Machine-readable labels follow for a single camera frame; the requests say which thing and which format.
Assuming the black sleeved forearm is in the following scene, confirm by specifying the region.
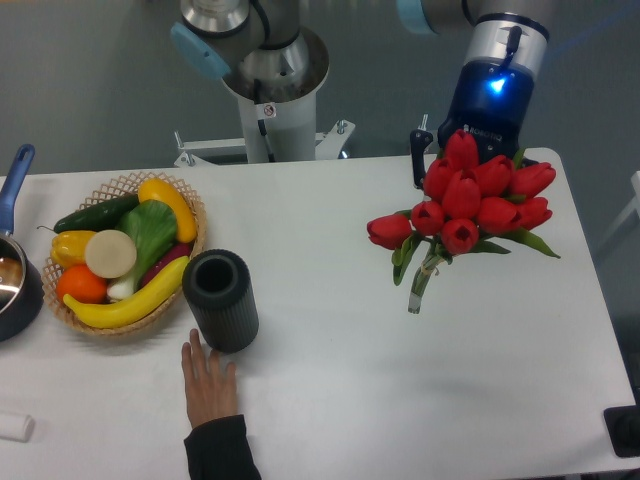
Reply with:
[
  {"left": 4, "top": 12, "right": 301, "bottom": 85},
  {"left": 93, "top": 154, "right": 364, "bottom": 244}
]
[{"left": 184, "top": 414, "right": 261, "bottom": 480}]

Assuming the yellow bell pepper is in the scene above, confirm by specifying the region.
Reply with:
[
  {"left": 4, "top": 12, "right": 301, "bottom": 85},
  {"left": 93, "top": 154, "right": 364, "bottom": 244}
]
[{"left": 50, "top": 230, "right": 96, "bottom": 269}]

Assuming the dark grey ribbed vase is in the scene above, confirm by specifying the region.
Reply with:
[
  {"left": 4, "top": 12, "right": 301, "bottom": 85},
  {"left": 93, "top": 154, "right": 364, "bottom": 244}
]
[{"left": 182, "top": 249, "right": 259, "bottom": 354}]

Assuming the long yellow squash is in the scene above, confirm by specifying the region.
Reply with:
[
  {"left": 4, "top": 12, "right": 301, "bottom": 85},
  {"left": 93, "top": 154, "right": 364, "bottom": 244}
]
[{"left": 63, "top": 256, "right": 189, "bottom": 329}]

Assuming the blue handled saucepan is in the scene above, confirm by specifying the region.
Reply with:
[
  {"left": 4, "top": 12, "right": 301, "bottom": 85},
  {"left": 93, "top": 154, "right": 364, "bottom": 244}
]
[{"left": 1, "top": 144, "right": 43, "bottom": 341}]

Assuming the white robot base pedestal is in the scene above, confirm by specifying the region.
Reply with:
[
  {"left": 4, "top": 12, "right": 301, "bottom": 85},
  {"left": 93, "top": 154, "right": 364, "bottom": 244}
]
[{"left": 174, "top": 91, "right": 356, "bottom": 167}]

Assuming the green bok choy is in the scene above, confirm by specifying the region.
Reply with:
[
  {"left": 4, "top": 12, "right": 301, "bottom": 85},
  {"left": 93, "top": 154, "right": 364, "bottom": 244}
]
[{"left": 84, "top": 200, "right": 177, "bottom": 302}]

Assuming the yellow squash top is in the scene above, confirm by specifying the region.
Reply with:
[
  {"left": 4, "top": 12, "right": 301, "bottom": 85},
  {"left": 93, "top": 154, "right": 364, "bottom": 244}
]
[{"left": 138, "top": 178, "right": 197, "bottom": 243}]

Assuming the black device at table edge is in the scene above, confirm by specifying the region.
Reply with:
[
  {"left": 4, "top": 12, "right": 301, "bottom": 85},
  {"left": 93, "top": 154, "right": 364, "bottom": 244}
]
[{"left": 604, "top": 405, "right": 640, "bottom": 458}]

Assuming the white cylinder object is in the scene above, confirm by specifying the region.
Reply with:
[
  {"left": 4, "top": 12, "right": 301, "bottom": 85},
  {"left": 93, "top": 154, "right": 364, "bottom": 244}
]
[{"left": 0, "top": 411, "right": 35, "bottom": 443}]

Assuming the green cucumber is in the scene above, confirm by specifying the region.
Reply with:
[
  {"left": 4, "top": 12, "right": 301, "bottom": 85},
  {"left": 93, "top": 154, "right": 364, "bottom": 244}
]
[{"left": 38, "top": 194, "right": 139, "bottom": 234}]

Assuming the red tulip bouquet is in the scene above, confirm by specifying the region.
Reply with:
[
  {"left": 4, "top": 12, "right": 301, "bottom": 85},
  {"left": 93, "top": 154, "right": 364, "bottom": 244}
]
[{"left": 366, "top": 130, "right": 556, "bottom": 314}]

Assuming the purple eggplant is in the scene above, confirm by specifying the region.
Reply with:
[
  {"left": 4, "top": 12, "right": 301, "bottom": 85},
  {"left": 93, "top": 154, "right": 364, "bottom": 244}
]
[{"left": 139, "top": 243, "right": 192, "bottom": 288}]

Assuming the orange fruit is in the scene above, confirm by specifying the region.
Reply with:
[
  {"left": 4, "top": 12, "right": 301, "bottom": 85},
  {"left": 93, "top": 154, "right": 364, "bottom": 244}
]
[{"left": 56, "top": 265, "right": 107, "bottom": 304}]

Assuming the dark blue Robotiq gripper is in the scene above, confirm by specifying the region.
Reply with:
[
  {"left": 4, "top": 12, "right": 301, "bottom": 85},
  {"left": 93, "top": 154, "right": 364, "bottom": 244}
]
[{"left": 409, "top": 14, "right": 549, "bottom": 189}]

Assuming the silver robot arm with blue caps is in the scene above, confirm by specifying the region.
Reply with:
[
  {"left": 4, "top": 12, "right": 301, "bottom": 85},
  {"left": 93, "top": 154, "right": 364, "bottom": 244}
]
[{"left": 170, "top": 1, "right": 556, "bottom": 186}]

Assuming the person's bare hand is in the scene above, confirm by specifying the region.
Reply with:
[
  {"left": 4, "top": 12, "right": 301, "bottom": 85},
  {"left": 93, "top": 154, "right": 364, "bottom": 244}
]
[{"left": 181, "top": 329, "right": 238, "bottom": 429}]

